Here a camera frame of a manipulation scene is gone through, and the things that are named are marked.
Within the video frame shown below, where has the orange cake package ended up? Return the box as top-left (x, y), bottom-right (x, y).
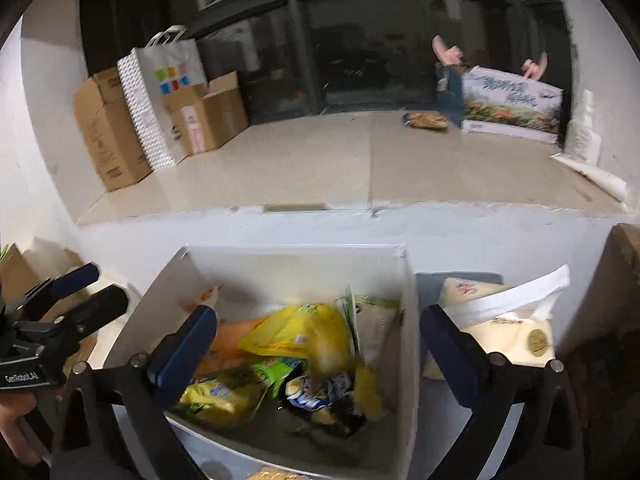
top-left (193, 316), bottom-right (267, 378)

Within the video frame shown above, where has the green chip bag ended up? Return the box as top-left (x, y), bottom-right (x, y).
top-left (172, 356), bottom-right (306, 429)

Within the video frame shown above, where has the white orange cartoon snack bag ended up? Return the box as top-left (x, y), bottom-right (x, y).
top-left (336, 289), bottom-right (400, 368)

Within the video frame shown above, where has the black yellow chip bag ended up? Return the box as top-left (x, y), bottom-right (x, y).
top-left (279, 372), bottom-right (368, 438)

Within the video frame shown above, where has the yellow snack bag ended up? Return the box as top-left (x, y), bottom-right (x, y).
top-left (238, 304), bottom-right (383, 420)

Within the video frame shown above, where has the person's left hand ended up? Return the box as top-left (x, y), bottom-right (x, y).
top-left (0, 391), bottom-right (41, 467)

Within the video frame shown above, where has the beige tissue pack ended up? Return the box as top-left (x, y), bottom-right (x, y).
top-left (438, 278), bottom-right (555, 367)

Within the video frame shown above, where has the white plastic bag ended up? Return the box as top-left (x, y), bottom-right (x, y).
top-left (444, 264), bottom-right (570, 330)

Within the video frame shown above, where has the dark wooden side table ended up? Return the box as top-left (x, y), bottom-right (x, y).
top-left (562, 223), bottom-right (639, 479)

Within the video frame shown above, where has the white storage box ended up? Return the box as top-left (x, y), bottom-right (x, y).
top-left (105, 246), bottom-right (420, 479)

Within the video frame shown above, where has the large cardboard box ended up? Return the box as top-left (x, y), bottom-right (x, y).
top-left (73, 67), bottom-right (151, 192)

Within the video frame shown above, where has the small open cardboard box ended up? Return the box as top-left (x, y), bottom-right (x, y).
top-left (163, 72), bottom-right (248, 156)

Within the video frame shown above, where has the printed landscape gift box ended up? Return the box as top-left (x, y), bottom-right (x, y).
top-left (435, 63), bottom-right (563, 144)

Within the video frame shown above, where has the white dotted paper bag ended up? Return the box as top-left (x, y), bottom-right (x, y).
top-left (117, 25), bottom-right (206, 171)

